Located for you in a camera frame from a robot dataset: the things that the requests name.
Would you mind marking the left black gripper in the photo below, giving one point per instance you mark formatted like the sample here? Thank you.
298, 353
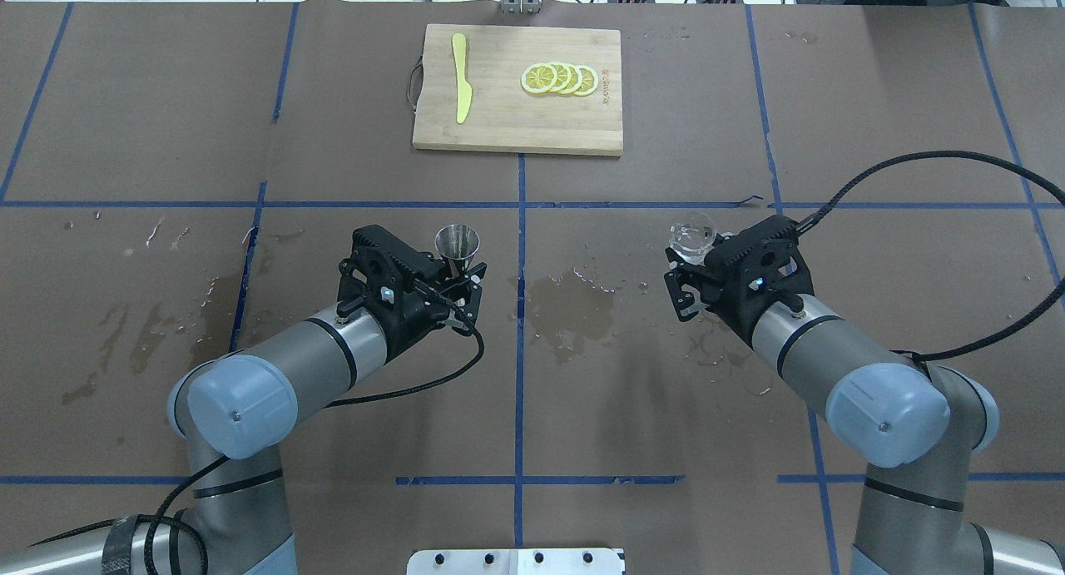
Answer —
413, 315

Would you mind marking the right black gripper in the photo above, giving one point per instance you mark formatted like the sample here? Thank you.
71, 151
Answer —
734, 302

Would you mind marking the clear glass shaker cup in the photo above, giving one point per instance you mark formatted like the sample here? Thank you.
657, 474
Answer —
692, 236

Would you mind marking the steel jigger measuring cup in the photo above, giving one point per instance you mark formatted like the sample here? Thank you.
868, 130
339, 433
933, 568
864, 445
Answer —
457, 246

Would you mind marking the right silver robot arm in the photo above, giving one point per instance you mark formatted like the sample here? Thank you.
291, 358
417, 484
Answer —
916, 423

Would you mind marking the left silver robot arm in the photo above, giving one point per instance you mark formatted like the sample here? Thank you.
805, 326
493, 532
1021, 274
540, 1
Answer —
231, 516

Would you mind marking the bamboo cutting board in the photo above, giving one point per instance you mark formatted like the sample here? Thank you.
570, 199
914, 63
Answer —
503, 116

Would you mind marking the yellow plastic knife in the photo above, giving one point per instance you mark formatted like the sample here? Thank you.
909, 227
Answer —
464, 89

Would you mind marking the lemon slice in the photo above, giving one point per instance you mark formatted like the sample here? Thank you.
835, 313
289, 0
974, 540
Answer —
564, 77
589, 80
540, 78
575, 80

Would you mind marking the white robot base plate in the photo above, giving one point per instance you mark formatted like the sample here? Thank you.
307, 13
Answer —
518, 561

